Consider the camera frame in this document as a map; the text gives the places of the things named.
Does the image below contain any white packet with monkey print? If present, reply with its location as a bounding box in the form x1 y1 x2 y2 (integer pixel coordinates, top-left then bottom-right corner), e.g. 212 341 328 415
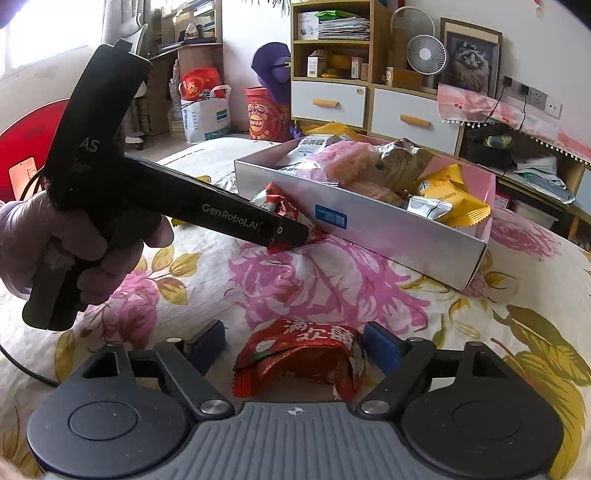
295 134 345 160

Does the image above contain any wall power socket strip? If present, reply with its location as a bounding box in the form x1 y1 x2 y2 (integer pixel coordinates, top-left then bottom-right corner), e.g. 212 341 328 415
502 76 548 110

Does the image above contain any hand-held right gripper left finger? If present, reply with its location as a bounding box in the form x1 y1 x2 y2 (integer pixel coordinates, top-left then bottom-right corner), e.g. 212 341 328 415
83 318 234 422

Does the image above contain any red foil snack packet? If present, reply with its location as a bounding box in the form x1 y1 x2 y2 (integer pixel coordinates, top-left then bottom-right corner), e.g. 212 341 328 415
250 181 327 255
232 318 367 402

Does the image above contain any framed cat picture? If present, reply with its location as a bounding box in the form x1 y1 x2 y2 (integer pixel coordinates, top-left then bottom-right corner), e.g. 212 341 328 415
433 17 503 98

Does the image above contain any purple plush toy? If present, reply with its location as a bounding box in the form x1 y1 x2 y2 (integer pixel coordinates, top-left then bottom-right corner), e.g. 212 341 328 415
250 42 293 107

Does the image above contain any pile of folded clothes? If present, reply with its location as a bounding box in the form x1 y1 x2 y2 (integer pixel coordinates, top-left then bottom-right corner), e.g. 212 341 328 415
512 156 576 204

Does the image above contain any large white packet black print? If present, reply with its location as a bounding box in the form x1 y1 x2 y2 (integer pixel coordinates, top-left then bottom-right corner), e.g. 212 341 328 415
369 137 435 195

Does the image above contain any clear packet of orange crackers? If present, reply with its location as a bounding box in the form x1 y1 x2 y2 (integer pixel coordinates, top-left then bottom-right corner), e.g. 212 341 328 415
339 178 410 208

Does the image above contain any red chair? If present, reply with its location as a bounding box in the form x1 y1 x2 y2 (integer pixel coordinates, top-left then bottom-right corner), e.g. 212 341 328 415
0 99 71 204

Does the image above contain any beige standing fan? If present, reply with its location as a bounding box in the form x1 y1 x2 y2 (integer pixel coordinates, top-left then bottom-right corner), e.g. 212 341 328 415
390 6 437 70

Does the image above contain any stack of papers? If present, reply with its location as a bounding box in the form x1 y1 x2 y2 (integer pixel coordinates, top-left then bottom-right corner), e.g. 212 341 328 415
316 13 371 42

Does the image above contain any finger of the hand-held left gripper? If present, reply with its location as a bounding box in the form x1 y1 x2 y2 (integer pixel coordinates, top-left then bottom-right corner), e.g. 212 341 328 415
265 219 310 250

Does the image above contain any pink snack packet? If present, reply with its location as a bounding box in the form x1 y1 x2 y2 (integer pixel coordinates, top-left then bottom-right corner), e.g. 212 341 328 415
295 140 387 186

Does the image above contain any pink cardboard box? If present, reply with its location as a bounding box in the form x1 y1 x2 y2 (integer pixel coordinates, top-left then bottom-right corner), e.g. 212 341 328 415
233 133 498 293

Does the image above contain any silver foil packet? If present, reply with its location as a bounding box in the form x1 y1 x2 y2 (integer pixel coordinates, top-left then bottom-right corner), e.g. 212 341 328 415
203 174 241 195

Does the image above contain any black power cable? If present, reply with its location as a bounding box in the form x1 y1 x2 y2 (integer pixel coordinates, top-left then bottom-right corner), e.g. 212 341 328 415
484 82 528 131

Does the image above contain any large yellow snack packet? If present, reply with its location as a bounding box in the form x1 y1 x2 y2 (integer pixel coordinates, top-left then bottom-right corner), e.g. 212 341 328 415
307 120 368 144

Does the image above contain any pink lace-trimmed cloth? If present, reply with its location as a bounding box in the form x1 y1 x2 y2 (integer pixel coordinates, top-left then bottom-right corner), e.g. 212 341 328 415
436 82 591 162

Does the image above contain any white shopping bag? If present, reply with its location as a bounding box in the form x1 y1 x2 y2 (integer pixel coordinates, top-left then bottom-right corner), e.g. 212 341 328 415
180 85 233 144

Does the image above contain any white drawer orange handle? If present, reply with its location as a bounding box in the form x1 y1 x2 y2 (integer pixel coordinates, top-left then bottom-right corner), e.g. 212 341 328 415
371 87 464 156
290 80 369 129

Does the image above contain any red gift bag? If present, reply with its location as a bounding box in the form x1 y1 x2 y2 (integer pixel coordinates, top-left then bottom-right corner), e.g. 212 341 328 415
180 68 223 100

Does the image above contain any person's left hand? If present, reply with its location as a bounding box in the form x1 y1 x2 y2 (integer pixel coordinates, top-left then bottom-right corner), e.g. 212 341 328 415
0 188 175 308

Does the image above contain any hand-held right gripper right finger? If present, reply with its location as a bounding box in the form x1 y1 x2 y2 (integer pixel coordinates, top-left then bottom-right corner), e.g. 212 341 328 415
355 321 513 417

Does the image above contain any small white box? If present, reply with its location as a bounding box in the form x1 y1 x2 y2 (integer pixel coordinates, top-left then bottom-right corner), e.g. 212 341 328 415
307 50 329 79

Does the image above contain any wooden corner desk shelf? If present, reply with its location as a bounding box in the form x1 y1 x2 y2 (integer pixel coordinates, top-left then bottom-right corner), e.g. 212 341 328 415
139 0 223 139

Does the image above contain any white desk fan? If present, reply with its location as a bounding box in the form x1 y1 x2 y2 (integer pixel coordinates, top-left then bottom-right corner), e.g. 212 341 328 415
406 34 449 75

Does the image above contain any low wooden cabinet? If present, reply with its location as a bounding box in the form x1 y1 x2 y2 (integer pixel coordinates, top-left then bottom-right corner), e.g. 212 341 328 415
461 121 591 241

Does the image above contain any red monkey bag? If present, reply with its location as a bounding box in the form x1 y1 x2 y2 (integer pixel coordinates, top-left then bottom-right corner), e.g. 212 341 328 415
244 86 293 143

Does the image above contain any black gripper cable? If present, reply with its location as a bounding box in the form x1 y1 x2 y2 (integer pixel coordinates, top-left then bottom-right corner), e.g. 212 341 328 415
0 343 61 388

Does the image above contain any wooden shelf cabinet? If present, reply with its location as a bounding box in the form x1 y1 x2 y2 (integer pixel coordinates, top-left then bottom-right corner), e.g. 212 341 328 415
289 0 465 156

